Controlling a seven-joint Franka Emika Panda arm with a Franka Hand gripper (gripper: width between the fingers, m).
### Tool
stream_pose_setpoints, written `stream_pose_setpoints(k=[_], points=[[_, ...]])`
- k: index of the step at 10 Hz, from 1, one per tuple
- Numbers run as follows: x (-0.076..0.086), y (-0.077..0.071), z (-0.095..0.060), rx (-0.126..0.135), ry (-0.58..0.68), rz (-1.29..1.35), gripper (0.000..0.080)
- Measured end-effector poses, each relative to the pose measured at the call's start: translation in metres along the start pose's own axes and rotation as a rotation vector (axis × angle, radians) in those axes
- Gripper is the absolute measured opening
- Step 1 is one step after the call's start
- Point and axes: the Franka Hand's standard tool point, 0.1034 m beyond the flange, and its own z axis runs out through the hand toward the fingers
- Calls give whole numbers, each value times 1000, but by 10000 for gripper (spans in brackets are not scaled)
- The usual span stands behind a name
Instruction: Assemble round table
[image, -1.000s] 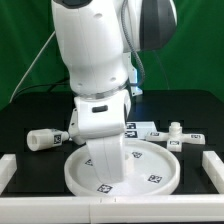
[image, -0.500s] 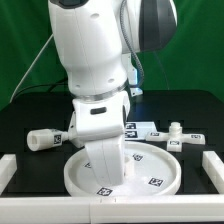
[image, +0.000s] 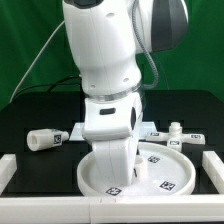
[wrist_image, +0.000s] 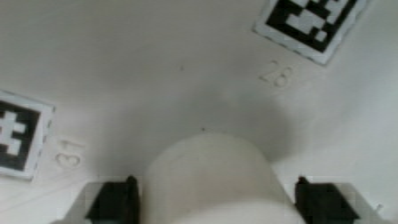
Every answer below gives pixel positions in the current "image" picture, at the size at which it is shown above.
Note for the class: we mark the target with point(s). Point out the white left fence block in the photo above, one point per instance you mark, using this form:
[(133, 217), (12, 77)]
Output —
[(8, 167)]

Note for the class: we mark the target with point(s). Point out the white round table top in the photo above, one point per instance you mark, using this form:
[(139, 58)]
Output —
[(158, 170)]

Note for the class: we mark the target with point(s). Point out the white fence block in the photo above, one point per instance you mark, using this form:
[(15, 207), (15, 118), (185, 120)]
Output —
[(214, 167), (8, 167)]

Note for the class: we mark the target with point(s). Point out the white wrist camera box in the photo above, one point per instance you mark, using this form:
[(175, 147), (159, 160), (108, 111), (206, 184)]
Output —
[(113, 120)]

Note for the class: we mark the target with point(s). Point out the white front fence rail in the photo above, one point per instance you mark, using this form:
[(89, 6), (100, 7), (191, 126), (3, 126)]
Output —
[(93, 210)]

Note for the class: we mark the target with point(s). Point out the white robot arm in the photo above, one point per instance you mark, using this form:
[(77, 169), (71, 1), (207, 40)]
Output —
[(104, 37)]

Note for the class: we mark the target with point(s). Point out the white marker tag board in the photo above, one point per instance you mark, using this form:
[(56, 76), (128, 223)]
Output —
[(146, 127)]

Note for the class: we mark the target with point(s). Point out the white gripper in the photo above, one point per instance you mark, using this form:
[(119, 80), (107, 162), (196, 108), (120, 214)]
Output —
[(115, 159)]

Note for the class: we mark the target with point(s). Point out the white right fence block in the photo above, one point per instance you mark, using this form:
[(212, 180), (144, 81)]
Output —
[(214, 167)]

